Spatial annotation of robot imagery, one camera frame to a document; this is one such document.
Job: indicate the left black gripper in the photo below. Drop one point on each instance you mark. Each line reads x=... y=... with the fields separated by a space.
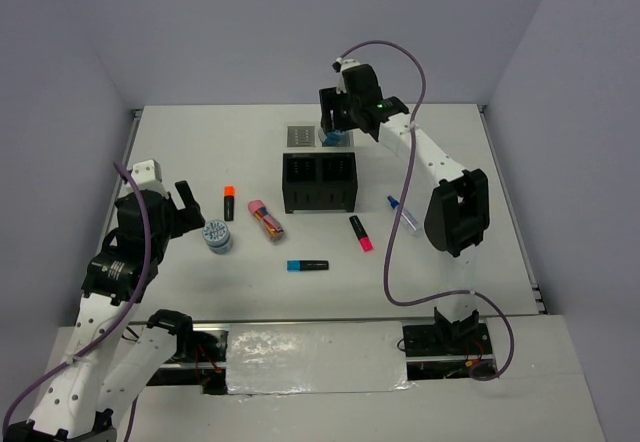
x=188 y=217

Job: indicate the black two-slot organizer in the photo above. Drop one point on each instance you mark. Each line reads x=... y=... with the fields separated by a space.
x=319 y=182

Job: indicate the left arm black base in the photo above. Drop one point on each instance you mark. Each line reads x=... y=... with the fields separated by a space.
x=205 y=368

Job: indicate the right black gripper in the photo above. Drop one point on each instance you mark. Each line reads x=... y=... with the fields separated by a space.
x=330 y=100

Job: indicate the blue cleaning gel jar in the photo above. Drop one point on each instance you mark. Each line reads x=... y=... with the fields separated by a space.
x=334 y=139
x=217 y=236

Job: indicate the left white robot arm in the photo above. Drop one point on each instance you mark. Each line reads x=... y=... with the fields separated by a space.
x=89 y=393

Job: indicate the orange capped black highlighter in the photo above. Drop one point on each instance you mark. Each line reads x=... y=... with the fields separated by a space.
x=229 y=203

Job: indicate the silver tape sheet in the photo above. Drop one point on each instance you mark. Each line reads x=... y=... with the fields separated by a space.
x=315 y=358

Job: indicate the white two-slot organizer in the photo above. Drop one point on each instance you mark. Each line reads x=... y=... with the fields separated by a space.
x=307 y=138

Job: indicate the pink capped tube of clips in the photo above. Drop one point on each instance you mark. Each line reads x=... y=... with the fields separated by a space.
x=268 y=222

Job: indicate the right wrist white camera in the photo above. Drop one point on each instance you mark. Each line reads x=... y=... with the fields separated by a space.
x=342 y=64

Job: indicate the wrist white camera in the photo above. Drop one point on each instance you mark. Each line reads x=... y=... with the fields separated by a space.
x=147 y=175
x=342 y=64

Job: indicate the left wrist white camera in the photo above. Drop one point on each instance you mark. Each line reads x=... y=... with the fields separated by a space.
x=147 y=175

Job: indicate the blue capped black highlighter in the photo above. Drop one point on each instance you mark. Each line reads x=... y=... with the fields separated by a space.
x=306 y=265

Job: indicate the pink capped black highlighter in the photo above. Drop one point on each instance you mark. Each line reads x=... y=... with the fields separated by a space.
x=361 y=234

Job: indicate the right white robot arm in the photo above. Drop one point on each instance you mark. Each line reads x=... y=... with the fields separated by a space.
x=457 y=214

